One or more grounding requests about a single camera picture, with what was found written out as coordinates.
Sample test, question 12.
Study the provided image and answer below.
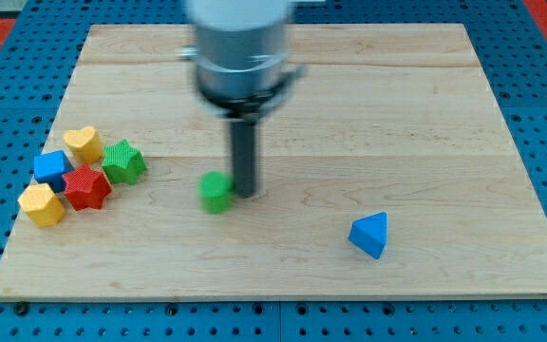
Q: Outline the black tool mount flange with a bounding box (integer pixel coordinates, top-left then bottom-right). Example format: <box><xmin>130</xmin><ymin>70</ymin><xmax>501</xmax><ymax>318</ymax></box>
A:
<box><xmin>197</xmin><ymin>66</ymin><xmax>305</xmax><ymax>124</ymax></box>

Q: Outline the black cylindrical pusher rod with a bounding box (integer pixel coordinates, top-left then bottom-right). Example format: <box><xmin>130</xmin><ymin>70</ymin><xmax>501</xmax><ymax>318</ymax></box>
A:
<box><xmin>230</xmin><ymin>121</ymin><xmax>258</xmax><ymax>198</ymax></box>

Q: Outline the green cylinder block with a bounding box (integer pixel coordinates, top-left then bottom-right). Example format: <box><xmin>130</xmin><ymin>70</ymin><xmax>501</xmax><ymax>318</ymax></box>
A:
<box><xmin>198</xmin><ymin>171</ymin><xmax>233</xmax><ymax>214</ymax></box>

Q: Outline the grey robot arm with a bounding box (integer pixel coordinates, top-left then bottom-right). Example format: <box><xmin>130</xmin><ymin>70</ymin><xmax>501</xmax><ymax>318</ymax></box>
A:
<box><xmin>181</xmin><ymin>0</ymin><xmax>305</xmax><ymax>198</ymax></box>

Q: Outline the blue triangle block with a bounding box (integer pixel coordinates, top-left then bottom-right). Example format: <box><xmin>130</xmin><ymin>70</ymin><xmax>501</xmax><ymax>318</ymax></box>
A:
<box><xmin>348</xmin><ymin>212</ymin><xmax>387</xmax><ymax>259</ymax></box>

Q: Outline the green star block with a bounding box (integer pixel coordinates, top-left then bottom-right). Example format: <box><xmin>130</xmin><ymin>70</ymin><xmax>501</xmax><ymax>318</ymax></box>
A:
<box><xmin>102</xmin><ymin>140</ymin><xmax>147</xmax><ymax>185</ymax></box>

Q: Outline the yellow heart block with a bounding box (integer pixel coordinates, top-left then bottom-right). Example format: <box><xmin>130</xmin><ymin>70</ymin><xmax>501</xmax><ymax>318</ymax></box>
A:
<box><xmin>63</xmin><ymin>125</ymin><xmax>104</xmax><ymax>164</ymax></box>

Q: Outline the red star block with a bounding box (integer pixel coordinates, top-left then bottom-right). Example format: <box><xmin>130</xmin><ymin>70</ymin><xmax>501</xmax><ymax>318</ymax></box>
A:
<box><xmin>63</xmin><ymin>164</ymin><xmax>112</xmax><ymax>211</ymax></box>

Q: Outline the blue cube block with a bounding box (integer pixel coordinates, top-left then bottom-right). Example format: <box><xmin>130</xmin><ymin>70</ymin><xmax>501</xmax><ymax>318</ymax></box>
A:
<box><xmin>33</xmin><ymin>150</ymin><xmax>74</xmax><ymax>193</ymax></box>

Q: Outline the yellow hexagon block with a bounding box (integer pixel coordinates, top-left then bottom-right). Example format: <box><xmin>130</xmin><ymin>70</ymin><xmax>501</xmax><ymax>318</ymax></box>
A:
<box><xmin>17</xmin><ymin>183</ymin><xmax>66</xmax><ymax>227</ymax></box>

